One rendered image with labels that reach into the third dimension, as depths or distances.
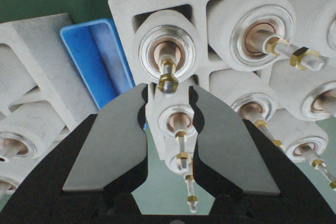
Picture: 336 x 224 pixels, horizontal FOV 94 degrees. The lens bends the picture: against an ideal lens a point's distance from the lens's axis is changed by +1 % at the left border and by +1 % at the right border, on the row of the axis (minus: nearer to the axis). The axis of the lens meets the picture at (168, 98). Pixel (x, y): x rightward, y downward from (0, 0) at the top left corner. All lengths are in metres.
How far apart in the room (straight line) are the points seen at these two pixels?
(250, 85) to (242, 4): 0.11
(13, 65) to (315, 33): 0.47
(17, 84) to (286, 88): 0.47
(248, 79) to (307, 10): 0.11
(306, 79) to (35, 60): 0.46
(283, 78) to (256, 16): 0.16
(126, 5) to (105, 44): 0.23
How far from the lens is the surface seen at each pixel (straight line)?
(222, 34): 0.23
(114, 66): 0.51
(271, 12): 0.24
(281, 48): 0.20
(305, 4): 0.31
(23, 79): 0.39
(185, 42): 0.21
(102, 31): 0.49
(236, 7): 0.23
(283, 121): 0.41
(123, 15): 0.28
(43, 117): 0.41
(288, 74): 0.35
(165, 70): 0.16
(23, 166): 0.54
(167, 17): 0.21
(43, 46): 0.40
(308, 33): 0.29
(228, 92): 0.27
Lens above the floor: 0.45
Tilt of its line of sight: 57 degrees down
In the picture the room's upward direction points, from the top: 179 degrees clockwise
